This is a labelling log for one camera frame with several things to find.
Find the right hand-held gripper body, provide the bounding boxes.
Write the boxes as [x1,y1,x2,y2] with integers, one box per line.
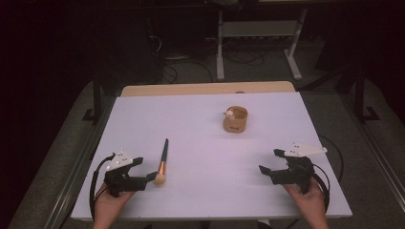
[269,142,329,196]

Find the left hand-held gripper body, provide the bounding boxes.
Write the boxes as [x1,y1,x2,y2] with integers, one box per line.
[103,148,148,198]

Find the black-handled makeup brush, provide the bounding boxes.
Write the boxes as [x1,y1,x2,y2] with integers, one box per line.
[153,137,170,186]

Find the brown cup with bear figure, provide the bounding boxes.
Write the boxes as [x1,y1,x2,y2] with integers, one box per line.
[222,105,249,134]

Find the person's left hand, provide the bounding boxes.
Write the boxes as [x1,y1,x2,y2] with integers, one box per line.
[93,182,137,229]

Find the person's right hand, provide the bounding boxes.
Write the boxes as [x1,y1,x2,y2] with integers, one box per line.
[282,177,330,229]

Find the black metal stand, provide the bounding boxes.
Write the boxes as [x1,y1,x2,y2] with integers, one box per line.
[353,65,382,124]
[81,71,103,126]

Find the light wooden table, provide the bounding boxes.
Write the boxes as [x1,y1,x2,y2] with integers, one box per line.
[119,80,296,98]

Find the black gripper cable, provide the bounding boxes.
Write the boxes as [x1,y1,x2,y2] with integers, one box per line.
[311,163,331,214]
[88,153,117,221]

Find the metal floor rail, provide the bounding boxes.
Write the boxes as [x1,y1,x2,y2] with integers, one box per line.
[338,94,405,206]
[42,94,117,229]

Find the thin black cable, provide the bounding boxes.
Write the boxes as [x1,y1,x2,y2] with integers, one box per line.
[318,135,345,184]

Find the black floor cables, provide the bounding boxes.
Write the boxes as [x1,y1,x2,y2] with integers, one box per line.
[160,47,266,84]

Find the white metal desk frame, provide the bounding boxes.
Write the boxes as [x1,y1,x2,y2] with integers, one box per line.
[215,8,309,82]

